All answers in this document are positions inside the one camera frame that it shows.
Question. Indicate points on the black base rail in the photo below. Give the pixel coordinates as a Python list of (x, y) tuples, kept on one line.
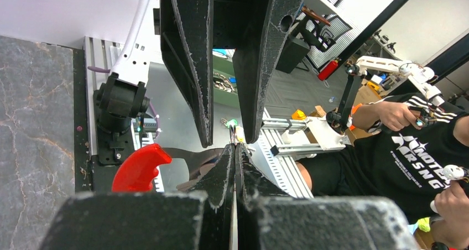
[(89, 174)]

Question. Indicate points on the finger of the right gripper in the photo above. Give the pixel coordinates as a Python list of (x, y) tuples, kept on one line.
[(186, 44), (256, 57)]

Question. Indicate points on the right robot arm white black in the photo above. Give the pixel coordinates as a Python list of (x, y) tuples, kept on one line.
[(122, 96)]

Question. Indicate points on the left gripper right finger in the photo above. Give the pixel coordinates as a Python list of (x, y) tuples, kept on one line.
[(254, 192)]

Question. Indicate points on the green bin with keys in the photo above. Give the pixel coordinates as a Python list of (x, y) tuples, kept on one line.
[(224, 82)]

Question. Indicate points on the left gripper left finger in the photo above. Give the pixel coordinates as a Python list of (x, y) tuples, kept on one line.
[(216, 178)]

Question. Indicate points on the person in black shirt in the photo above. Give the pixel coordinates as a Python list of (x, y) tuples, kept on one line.
[(408, 145)]

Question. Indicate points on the red fire extinguisher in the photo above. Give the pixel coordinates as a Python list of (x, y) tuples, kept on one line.
[(328, 69)]

